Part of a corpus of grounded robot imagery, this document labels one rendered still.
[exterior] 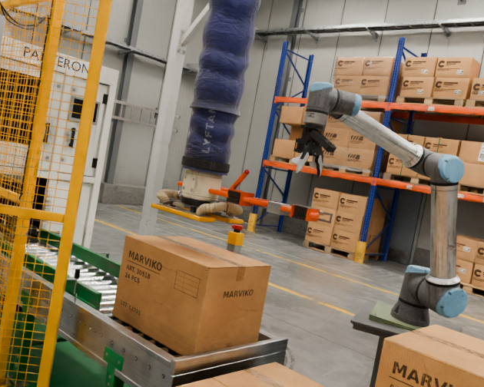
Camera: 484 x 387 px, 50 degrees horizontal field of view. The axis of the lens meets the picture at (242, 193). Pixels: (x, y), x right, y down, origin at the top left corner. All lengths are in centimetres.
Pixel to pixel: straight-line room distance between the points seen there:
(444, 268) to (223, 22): 147
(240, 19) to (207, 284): 116
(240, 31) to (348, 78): 826
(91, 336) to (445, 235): 165
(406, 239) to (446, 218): 858
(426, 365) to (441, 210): 97
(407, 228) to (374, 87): 292
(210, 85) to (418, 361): 141
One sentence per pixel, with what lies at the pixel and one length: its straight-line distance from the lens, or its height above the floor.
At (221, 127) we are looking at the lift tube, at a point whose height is 153.
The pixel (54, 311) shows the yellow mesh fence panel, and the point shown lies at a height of 56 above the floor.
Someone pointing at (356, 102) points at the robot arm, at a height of 170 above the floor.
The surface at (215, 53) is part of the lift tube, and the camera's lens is 238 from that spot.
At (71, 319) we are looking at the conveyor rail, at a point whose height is 51.
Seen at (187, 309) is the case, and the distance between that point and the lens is 223.
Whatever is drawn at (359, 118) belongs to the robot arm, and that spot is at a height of 166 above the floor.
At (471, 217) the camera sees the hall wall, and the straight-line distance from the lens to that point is 1064.
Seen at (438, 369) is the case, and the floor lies 92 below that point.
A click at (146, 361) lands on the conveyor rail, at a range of 221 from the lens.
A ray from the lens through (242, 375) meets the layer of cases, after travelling 222.
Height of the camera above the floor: 137
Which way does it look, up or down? 3 degrees down
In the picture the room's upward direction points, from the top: 10 degrees clockwise
